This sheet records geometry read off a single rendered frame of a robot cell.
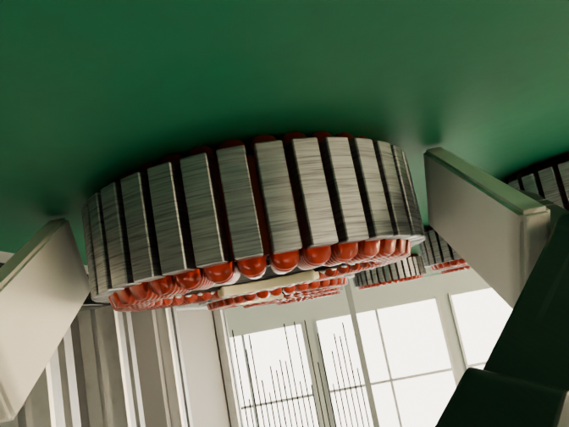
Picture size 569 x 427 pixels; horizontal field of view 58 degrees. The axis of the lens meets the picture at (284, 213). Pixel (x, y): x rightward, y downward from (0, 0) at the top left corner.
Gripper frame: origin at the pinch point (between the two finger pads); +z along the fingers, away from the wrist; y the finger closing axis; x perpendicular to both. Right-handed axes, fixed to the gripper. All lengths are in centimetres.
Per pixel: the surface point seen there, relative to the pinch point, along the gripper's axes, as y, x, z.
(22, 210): -7.2, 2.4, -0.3
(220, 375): -10, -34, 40
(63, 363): -12.4, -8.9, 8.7
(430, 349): 155, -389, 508
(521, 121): 9.6, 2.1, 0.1
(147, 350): -11.9, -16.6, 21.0
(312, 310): 22, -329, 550
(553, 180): 13.8, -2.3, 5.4
